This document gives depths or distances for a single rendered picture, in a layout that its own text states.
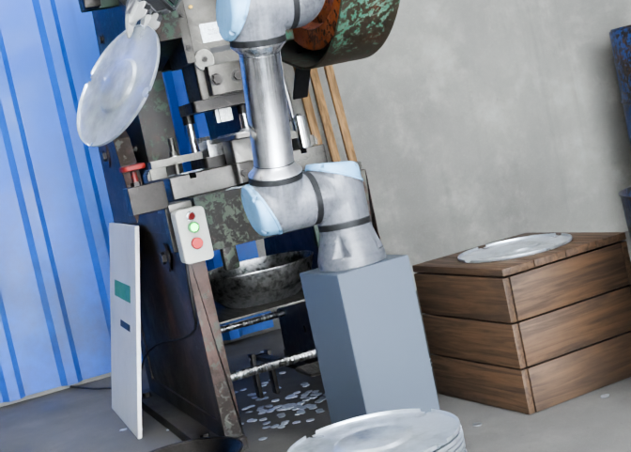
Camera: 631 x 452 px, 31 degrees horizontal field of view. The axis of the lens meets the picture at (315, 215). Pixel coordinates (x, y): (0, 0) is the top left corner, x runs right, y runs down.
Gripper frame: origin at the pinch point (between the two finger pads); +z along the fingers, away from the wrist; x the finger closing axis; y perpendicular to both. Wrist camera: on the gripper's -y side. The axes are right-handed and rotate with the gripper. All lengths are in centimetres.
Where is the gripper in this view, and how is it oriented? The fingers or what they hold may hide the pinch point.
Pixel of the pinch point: (130, 36)
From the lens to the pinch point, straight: 254.6
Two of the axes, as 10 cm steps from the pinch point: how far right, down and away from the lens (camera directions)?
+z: -2.9, 8.3, -4.7
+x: 5.9, 5.5, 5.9
